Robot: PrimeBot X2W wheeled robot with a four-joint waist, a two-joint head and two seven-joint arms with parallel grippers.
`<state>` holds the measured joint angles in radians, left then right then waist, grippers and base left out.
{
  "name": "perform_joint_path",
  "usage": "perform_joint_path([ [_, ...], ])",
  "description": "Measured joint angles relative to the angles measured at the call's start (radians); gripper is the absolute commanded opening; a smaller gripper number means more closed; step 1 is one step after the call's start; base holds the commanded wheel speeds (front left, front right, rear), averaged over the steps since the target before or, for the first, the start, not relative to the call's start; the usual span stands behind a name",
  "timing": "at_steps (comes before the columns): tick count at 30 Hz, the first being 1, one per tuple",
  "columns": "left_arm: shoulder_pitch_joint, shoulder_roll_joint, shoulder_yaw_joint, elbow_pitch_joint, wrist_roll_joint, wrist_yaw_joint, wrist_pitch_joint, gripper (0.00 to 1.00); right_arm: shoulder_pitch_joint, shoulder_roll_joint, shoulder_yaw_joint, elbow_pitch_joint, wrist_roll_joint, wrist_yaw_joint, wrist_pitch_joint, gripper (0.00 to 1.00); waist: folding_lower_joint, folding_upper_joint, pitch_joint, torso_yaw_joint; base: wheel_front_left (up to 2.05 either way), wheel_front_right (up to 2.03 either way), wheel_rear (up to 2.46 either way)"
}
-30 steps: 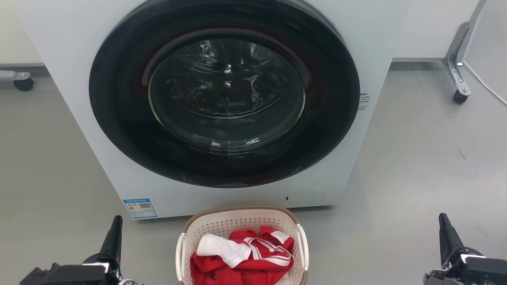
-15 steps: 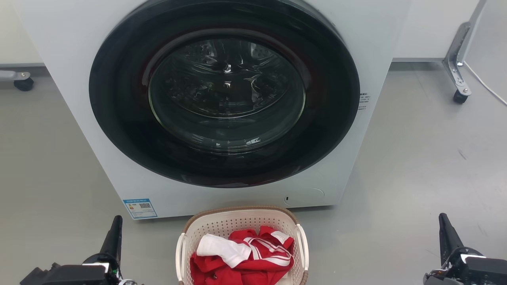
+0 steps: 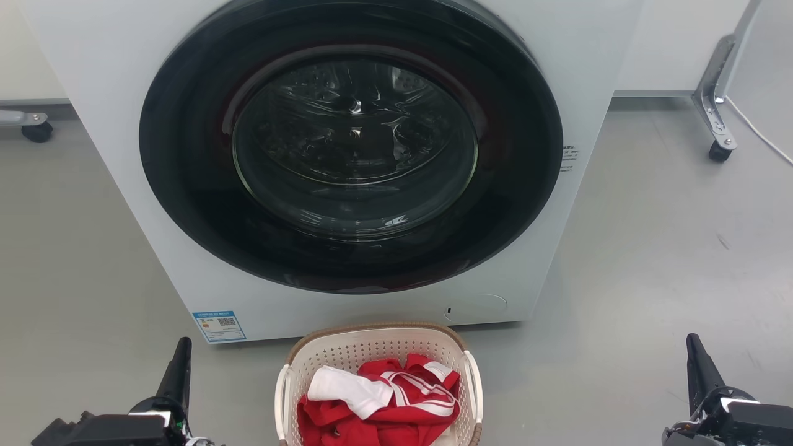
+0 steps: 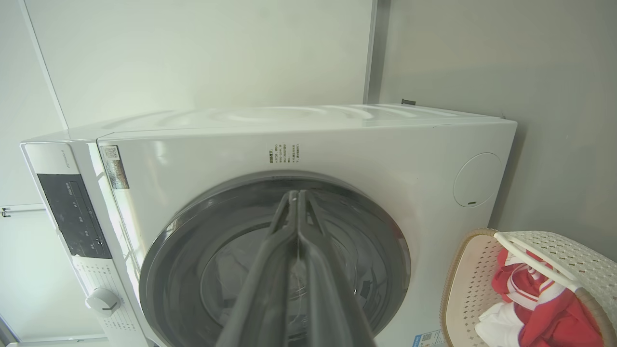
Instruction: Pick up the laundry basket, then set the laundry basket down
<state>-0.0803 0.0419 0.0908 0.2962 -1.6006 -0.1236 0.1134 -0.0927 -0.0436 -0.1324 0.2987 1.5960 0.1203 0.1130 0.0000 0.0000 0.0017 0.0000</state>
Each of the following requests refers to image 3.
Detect cream perforated laundry basket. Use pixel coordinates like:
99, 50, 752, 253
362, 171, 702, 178
274, 321, 484, 446

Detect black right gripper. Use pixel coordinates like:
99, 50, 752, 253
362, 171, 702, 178
662, 333, 793, 446

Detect white front-load washing machine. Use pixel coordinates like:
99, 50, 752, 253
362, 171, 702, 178
19, 0, 645, 344

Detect blue energy label sticker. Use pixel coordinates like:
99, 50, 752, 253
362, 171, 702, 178
192, 310, 247, 343

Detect white partition panel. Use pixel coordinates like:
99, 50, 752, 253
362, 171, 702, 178
725, 0, 793, 155

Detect black round washer door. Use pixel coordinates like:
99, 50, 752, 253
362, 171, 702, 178
139, 0, 564, 294

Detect round white filter cover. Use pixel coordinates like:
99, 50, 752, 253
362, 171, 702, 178
444, 294, 509, 323

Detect red garment with white stripes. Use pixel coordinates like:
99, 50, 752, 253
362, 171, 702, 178
297, 354, 461, 446

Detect grey metal foot bar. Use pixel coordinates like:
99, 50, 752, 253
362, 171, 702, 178
0, 110, 48, 128

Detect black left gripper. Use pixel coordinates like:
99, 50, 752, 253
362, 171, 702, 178
31, 336, 219, 446

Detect grey metal support bracket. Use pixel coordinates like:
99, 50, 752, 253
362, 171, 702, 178
692, 0, 763, 151

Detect thin white cable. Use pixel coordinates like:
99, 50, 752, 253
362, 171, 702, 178
725, 96, 793, 167

